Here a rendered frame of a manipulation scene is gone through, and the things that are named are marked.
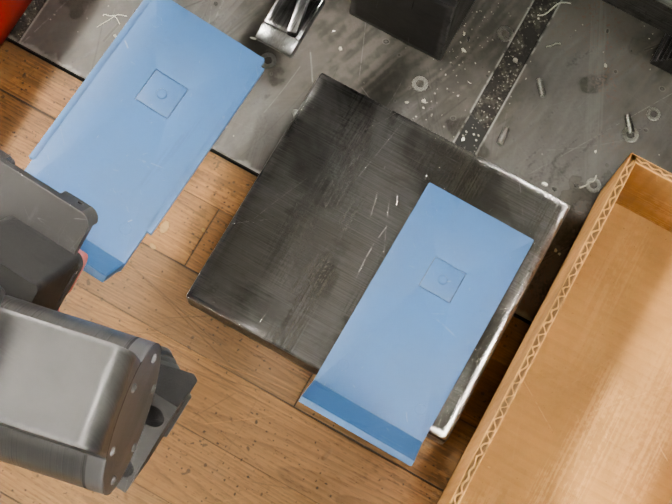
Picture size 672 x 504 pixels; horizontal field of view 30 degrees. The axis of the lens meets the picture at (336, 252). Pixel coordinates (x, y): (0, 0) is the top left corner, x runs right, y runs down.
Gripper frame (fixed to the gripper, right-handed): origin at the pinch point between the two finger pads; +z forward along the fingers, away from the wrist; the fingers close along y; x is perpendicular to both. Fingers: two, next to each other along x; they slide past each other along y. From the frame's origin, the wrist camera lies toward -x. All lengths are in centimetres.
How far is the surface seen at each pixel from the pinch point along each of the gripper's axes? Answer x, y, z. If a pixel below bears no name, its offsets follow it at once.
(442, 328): -20.1, 3.9, 10.3
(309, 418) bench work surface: -16.4, -4.5, 9.0
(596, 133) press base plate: -22.4, 17.2, 20.0
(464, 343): -21.6, 3.9, 10.2
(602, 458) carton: -31.9, 2.5, 10.3
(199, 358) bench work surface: -9.2, -5.1, 9.5
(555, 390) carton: -27.7, 4.0, 11.6
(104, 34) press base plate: 6.7, 6.4, 17.7
